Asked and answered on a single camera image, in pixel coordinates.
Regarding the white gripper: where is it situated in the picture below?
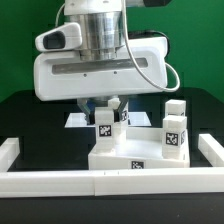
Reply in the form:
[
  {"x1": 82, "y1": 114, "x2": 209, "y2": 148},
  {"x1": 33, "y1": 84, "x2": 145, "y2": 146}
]
[{"x1": 34, "y1": 22, "x2": 167, "y2": 124}]

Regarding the white square tabletop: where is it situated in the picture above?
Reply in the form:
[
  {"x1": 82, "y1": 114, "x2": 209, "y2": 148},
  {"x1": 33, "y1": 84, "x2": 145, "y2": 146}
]
[{"x1": 88, "y1": 127, "x2": 190, "y2": 170}]

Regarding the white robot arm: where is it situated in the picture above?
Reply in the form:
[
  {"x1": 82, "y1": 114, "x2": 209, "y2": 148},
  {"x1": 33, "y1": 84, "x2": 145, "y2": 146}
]
[{"x1": 34, "y1": 0, "x2": 171, "y2": 101}]

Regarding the white marker tag sheet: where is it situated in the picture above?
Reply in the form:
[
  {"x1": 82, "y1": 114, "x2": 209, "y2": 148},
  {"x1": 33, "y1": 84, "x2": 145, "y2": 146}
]
[{"x1": 65, "y1": 112, "x2": 151, "y2": 128}]

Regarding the white U-shaped obstacle fence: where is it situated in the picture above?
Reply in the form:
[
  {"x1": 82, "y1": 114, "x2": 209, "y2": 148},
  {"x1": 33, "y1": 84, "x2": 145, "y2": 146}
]
[{"x1": 0, "y1": 138, "x2": 224, "y2": 198}]

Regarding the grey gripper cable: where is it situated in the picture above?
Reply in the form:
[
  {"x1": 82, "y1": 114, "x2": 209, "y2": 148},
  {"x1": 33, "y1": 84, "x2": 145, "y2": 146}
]
[{"x1": 121, "y1": 0, "x2": 182, "y2": 93}]

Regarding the white cable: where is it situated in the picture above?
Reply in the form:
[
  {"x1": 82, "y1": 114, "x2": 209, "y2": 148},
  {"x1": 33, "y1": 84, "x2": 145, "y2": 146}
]
[{"x1": 54, "y1": 3, "x2": 68, "y2": 38}]

